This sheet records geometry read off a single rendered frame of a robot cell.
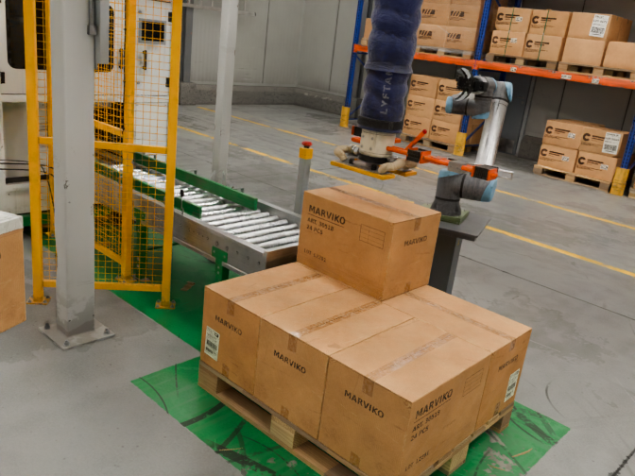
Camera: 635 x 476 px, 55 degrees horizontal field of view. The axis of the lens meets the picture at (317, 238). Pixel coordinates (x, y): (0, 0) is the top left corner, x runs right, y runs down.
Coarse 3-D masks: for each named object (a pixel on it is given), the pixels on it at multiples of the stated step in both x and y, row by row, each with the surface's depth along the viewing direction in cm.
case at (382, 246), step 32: (320, 192) 322; (352, 192) 330; (320, 224) 317; (352, 224) 301; (384, 224) 288; (416, 224) 297; (320, 256) 320; (352, 256) 305; (384, 256) 291; (416, 256) 307; (384, 288) 294; (416, 288) 316
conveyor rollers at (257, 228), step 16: (144, 176) 470; (160, 176) 480; (176, 192) 440; (192, 192) 441; (208, 192) 450; (208, 208) 409; (224, 208) 418; (240, 208) 418; (224, 224) 386; (240, 224) 384; (256, 224) 394; (272, 224) 393; (256, 240) 360; (272, 240) 369; (288, 240) 367
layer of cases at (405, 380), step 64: (256, 320) 267; (320, 320) 269; (384, 320) 276; (448, 320) 284; (512, 320) 293; (256, 384) 275; (320, 384) 246; (384, 384) 225; (448, 384) 234; (512, 384) 291; (384, 448) 228; (448, 448) 254
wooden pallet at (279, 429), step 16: (208, 368) 298; (208, 384) 301; (224, 384) 300; (224, 400) 293; (240, 400) 294; (256, 400) 276; (256, 416) 284; (272, 416) 270; (496, 416) 287; (272, 432) 272; (288, 432) 264; (304, 432) 258; (480, 432) 277; (496, 432) 298; (288, 448) 266; (304, 448) 267; (320, 448) 252; (464, 448) 268; (320, 464) 258; (336, 464) 259; (448, 464) 262
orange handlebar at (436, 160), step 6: (354, 138) 313; (360, 138) 315; (396, 138) 329; (390, 150) 299; (396, 150) 296; (402, 150) 295; (426, 156) 286; (432, 156) 289; (438, 156) 288; (432, 162) 284; (438, 162) 282; (444, 162) 280; (462, 168) 274; (468, 168) 273; (492, 174) 266
